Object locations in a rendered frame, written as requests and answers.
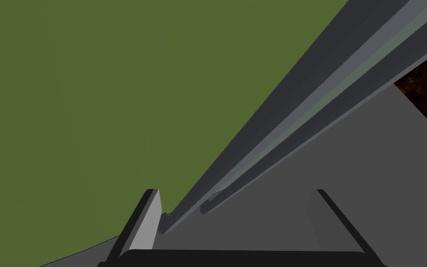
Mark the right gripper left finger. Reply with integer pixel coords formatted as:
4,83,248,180
105,188,163,261

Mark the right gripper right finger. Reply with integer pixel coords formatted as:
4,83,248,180
307,189,380,257

